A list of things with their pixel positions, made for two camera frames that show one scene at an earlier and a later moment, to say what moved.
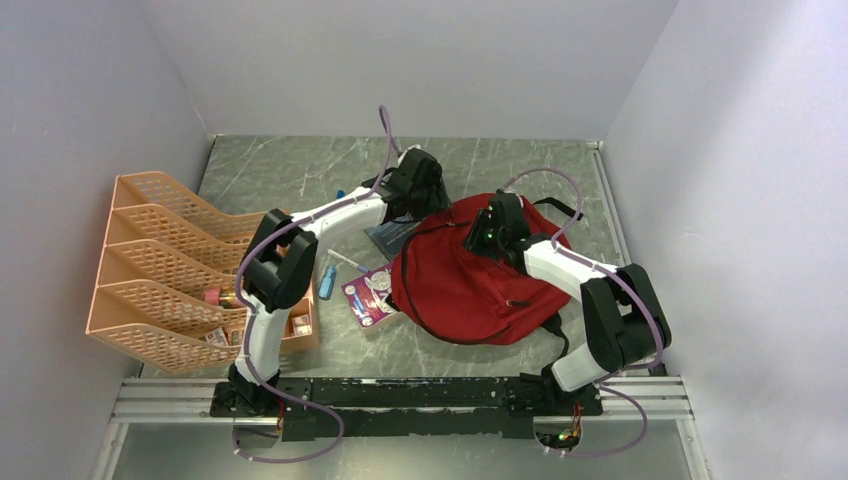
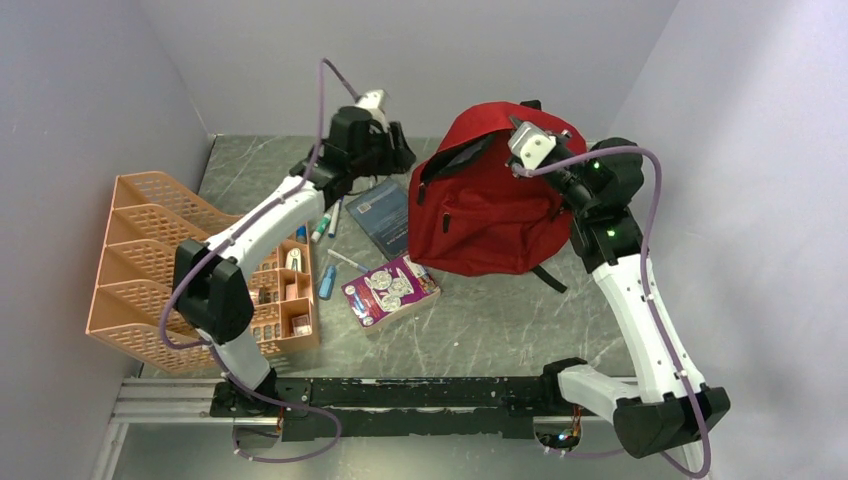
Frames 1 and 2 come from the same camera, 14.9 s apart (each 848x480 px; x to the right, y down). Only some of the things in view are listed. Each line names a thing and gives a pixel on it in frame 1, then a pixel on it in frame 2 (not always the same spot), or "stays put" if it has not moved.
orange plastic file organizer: [168, 286] stays put
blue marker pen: [327, 282] stays put
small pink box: [302, 326] stays put
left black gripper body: [432, 199] -> [383, 159]
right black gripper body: [483, 237] -> [566, 181]
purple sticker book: [367, 298] stays put
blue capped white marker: [348, 261] stays put
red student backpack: [448, 293] -> [468, 212]
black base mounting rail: [402, 408] stays put
